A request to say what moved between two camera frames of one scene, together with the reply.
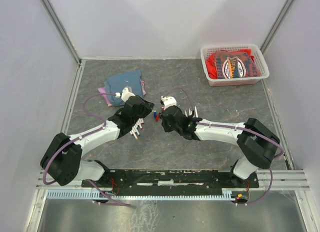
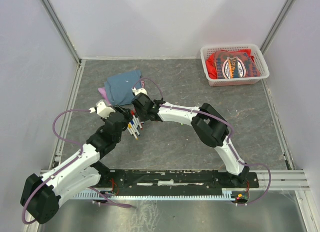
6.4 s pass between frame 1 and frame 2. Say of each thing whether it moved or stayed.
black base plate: stayed
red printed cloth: stayed
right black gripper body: moved
